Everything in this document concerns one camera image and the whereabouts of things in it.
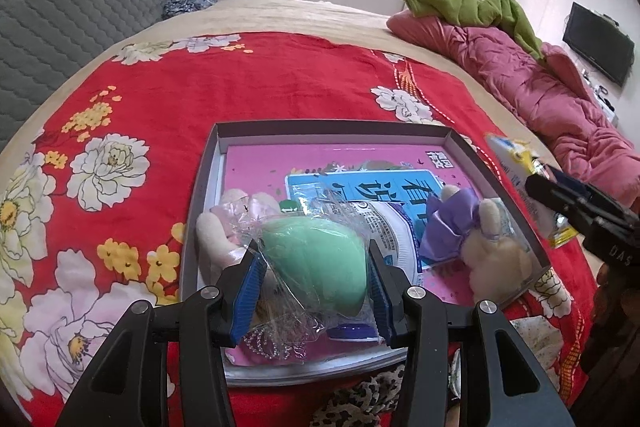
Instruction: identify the blue white plastic packet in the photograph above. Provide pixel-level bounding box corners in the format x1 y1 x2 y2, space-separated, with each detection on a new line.
348 200 422 347

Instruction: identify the yellow white wet wipes pack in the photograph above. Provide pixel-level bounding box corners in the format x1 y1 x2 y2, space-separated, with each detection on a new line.
485 133 582 249

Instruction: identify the pink plush toy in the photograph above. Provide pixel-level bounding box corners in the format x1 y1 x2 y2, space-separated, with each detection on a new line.
195 188 281 283

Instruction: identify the green pad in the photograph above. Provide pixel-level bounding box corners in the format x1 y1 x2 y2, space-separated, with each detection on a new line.
231 184 378 365

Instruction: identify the leopard print scarf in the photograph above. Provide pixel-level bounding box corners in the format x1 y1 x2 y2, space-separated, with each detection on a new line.
309 364 406 427

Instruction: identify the cream plush duck purple bow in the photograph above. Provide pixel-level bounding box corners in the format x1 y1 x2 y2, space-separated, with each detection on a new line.
419 185 534 303

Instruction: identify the white floral cloth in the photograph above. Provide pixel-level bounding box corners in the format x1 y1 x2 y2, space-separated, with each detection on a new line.
448 317 563 399

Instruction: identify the dark shallow cardboard box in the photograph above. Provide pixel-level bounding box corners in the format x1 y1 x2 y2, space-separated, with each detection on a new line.
180 120 550 386

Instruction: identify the pink crumpled quilt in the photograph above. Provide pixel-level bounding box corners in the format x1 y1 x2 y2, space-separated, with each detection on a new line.
387 11 639 208

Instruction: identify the pink blue picture book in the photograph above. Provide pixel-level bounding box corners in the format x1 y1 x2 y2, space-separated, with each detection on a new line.
221 143 526 368

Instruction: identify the red floral blanket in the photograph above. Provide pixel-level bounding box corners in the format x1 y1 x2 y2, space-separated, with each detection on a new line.
0 31 599 427

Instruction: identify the green blanket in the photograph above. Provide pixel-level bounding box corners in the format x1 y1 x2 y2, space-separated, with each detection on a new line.
405 0 544 62

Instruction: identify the blue patterned cloth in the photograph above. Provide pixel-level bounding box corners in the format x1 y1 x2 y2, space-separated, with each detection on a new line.
162 0 217 20

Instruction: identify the black wall television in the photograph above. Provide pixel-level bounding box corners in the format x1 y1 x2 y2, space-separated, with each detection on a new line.
563 2 634 87

